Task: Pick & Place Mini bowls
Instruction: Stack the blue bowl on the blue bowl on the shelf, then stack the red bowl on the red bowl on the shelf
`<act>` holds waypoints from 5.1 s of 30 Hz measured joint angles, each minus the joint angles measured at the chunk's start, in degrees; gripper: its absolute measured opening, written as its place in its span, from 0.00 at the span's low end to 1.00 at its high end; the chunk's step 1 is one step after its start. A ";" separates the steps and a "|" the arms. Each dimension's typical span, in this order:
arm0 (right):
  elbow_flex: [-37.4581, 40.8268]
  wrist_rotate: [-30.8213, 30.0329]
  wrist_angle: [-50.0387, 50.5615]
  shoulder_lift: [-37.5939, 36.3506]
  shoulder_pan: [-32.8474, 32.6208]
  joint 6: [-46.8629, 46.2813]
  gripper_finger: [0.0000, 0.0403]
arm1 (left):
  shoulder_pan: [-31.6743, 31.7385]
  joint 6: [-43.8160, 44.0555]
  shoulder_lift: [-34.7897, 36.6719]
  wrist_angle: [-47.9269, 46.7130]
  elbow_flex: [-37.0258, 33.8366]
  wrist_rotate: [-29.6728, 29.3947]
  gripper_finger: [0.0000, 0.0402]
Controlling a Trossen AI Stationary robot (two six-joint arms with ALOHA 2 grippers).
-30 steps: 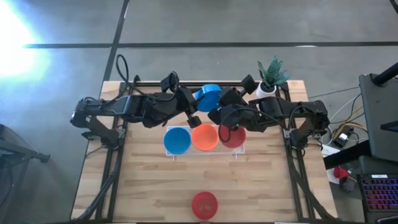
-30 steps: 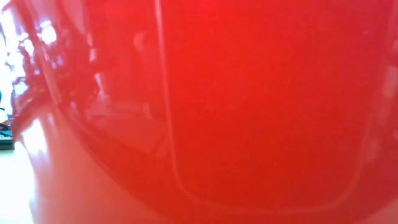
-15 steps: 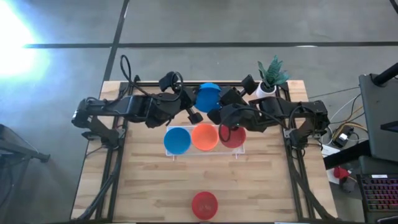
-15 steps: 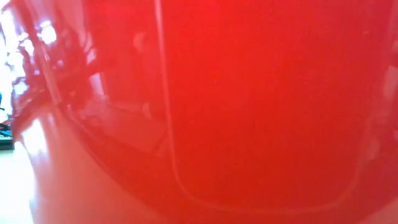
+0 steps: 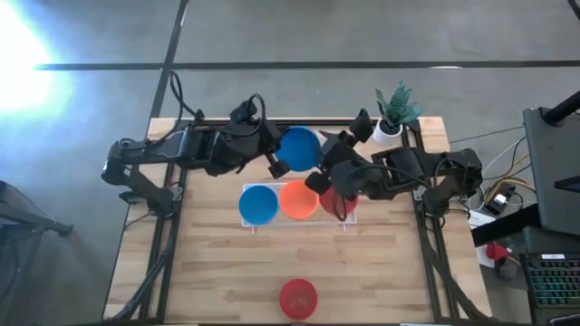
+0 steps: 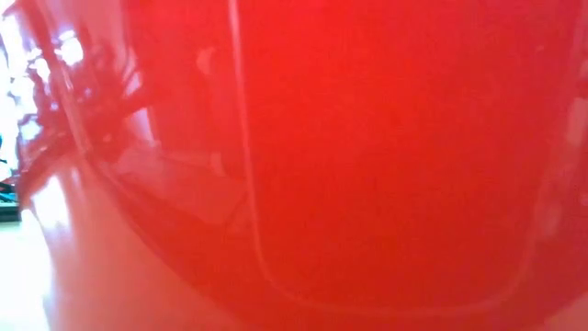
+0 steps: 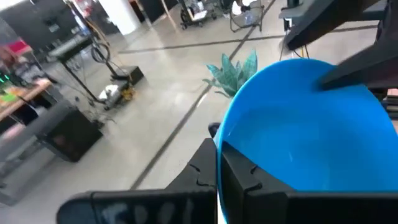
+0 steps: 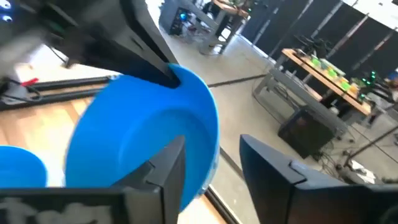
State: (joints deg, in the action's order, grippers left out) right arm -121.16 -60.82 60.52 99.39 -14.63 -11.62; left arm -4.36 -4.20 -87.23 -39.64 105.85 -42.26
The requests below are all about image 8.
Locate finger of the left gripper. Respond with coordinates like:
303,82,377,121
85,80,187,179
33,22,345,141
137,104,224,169
123,0,182,88
72,39,162,81

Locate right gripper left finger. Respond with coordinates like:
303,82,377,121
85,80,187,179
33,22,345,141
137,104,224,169
111,135,187,224

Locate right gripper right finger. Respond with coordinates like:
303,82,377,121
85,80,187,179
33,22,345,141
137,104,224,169
239,134,307,224

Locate blue mini bowl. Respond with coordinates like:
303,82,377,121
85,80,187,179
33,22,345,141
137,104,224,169
64,63,220,212
0,145,48,189

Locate computer tower with blue light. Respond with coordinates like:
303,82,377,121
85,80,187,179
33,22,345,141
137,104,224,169
167,6,191,37

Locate black box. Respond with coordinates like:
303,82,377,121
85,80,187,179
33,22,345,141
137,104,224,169
277,106,336,160

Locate red connector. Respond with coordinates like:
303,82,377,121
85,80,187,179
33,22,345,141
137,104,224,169
20,77,40,88

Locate white papers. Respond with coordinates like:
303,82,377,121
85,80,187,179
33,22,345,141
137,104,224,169
348,160,379,185

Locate thin black tripod pole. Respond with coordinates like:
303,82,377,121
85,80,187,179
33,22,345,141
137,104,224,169
341,124,398,160

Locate wooden table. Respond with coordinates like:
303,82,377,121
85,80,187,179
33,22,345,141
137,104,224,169
281,46,374,116

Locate grey desk frame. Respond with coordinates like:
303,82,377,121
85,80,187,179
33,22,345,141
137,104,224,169
253,67,349,138

